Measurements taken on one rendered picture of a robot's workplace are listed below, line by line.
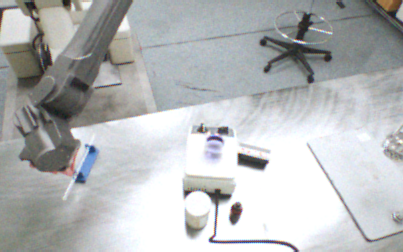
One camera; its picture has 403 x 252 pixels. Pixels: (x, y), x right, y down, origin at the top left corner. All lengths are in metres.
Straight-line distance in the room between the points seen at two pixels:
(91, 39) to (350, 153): 0.73
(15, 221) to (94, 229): 0.18
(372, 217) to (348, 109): 0.37
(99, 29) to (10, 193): 0.49
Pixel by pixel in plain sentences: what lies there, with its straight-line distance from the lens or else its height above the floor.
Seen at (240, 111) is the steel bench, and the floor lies 0.75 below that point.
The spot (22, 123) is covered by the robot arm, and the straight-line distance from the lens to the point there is 0.62.
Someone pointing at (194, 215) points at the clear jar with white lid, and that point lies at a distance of 0.69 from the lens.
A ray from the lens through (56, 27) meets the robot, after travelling 1.41.
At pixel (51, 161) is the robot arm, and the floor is 1.02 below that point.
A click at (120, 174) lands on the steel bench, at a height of 0.75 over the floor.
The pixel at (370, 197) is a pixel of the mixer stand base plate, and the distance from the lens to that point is 0.91.
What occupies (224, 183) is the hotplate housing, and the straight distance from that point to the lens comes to 0.75.
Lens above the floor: 1.47
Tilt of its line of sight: 51 degrees down
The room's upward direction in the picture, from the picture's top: 4 degrees clockwise
